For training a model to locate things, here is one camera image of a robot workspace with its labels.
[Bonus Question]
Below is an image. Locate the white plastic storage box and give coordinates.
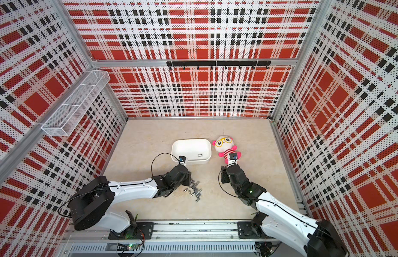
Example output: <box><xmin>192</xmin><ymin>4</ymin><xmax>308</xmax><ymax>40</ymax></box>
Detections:
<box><xmin>171</xmin><ymin>139</ymin><xmax>212</xmax><ymax>165</ymax></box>

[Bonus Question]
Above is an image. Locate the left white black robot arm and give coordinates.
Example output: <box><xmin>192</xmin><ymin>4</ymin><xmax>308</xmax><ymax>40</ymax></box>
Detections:
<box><xmin>68</xmin><ymin>164</ymin><xmax>191</xmax><ymax>233</ymax></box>

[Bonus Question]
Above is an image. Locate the white wire mesh basket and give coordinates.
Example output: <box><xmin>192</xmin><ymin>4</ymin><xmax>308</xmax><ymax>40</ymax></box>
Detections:
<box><xmin>41</xmin><ymin>70</ymin><xmax>110</xmax><ymax>137</ymax></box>

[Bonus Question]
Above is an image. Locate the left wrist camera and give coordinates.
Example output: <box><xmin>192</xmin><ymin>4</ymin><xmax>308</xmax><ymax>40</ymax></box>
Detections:
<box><xmin>178</xmin><ymin>155</ymin><xmax>187</xmax><ymax>166</ymax></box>

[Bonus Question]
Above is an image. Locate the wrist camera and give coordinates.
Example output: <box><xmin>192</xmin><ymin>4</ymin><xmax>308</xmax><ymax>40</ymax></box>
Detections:
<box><xmin>178</xmin><ymin>155</ymin><xmax>187</xmax><ymax>166</ymax></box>
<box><xmin>228</xmin><ymin>152</ymin><xmax>238</xmax><ymax>166</ymax></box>

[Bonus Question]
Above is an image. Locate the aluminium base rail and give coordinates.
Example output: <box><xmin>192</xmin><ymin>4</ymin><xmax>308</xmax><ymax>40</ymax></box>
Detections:
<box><xmin>57</xmin><ymin>220</ymin><xmax>328</xmax><ymax>257</ymax></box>

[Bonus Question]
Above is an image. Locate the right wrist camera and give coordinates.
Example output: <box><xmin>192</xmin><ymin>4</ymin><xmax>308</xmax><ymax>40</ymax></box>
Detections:
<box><xmin>228</xmin><ymin>152</ymin><xmax>238</xmax><ymax>166</ymax></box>

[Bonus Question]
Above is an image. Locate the black wall hook rail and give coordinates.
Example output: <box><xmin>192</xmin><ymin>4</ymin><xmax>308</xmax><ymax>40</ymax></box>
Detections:
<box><xmin>166</xmin><ymin>60</ymin><xmax>272</xmax><ymax>68</ymax></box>

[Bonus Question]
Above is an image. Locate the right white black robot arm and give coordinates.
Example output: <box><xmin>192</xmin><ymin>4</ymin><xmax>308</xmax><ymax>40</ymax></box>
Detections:
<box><xmin>218</xmin><ymin>164</ymin><xmax>350</xmax><ymax>257</ymax></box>

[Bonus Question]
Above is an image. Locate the green circuit board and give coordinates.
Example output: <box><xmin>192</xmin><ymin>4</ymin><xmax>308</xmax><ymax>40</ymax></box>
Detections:
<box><xmin>117</xmin><ymin>243</ymin><xmax>140</xmax><ymax>252</ymax></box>

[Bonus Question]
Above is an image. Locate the pink white plush doll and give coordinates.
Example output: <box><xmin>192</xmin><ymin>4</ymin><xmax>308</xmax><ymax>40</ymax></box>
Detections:
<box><xmin>212</xmin><ymin>136</ymin><xmax>242</xmax><ymax>164</ymax></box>

